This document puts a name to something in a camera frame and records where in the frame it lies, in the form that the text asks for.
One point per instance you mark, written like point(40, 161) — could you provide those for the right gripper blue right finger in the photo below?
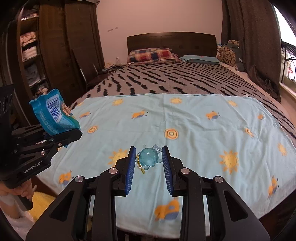
point(167, 169)

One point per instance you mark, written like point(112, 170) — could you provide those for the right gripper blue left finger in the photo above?
point(130, 165)

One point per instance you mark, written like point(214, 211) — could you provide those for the blue glass ball keychain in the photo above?
point(148, 157)

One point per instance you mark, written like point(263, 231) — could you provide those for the blue snack packet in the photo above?
point(56, 118)

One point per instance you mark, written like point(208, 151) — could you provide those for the left hand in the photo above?
point(24, 190)

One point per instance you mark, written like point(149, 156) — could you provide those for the yellow fluffy rug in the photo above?
point(41, 202)

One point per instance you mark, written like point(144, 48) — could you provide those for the black white patterned bedspread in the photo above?
point(186, 78)

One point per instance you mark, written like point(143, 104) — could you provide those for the light blue patterned sheet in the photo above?
point(236, 138)

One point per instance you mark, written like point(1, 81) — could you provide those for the dark bedside table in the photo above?
point(101, 75)

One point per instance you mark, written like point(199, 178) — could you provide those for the plaid pillow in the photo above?
point(152, 56)

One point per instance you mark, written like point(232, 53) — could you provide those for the teal pillow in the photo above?
point(199, 59)

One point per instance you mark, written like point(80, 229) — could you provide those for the dark wooden wardrobe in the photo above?
point(48, 45)

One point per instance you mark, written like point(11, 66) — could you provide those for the dark wooden headboard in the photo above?
point(180, 43)

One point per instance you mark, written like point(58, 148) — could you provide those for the brown patterned cushion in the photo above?
point(230, 53)

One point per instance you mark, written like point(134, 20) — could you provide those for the dark brown curtain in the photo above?
point(254, 25)

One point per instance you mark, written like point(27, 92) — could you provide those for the black metal rack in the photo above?
point(288, 56)

